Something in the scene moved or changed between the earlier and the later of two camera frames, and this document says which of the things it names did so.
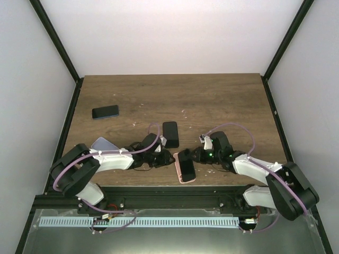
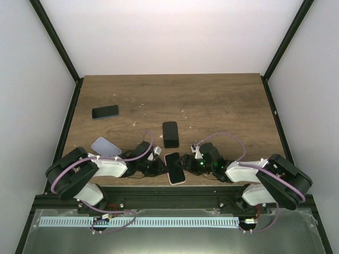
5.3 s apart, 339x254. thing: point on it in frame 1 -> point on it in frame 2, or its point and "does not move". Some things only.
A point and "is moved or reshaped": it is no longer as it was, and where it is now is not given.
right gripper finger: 197,159 -> 181,168
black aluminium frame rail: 172,198 does not move
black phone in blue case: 105,111 does not move
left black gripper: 164,161 -> 158,169
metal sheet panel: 292,235 does not move
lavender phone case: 101,144 does not move
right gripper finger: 188,152 -> 183,160
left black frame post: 55,40 does not move
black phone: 170,132 does not move
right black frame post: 290,35 does not move
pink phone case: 176,158 is moved or reshaped
